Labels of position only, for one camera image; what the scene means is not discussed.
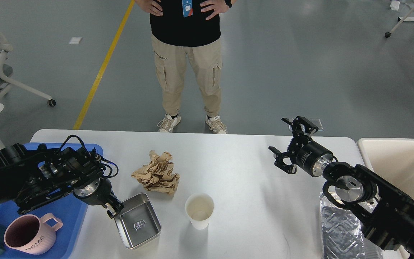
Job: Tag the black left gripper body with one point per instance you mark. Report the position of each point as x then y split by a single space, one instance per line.
98 192

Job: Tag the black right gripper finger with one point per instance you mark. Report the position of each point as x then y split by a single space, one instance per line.
302 127
279 160

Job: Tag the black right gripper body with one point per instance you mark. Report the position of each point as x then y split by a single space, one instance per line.
309 155

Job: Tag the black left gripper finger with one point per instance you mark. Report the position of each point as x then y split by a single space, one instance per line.
112 211
112 200

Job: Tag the square stainless steel tray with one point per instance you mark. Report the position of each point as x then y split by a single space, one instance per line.
137 223

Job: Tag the pink ceramic mug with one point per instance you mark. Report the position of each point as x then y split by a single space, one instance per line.
32 234

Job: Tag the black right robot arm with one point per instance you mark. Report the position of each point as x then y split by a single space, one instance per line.
386 212

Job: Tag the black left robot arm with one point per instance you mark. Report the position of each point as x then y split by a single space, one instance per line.
34 178

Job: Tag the person's left hand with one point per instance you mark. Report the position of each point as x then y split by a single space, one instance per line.
216 7

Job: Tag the person's right hand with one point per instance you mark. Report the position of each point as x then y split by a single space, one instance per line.
152 7

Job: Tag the crumpled brown paper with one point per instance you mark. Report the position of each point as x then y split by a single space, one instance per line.
158 174

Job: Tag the white paper cup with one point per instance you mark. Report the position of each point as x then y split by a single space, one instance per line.
199 207

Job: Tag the aluminium foil tray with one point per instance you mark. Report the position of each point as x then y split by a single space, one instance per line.
341 234

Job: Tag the beige plastic bin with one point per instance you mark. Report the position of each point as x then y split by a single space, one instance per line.
392 159

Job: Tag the person in black shirt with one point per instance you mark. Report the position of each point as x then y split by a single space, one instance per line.
180 37

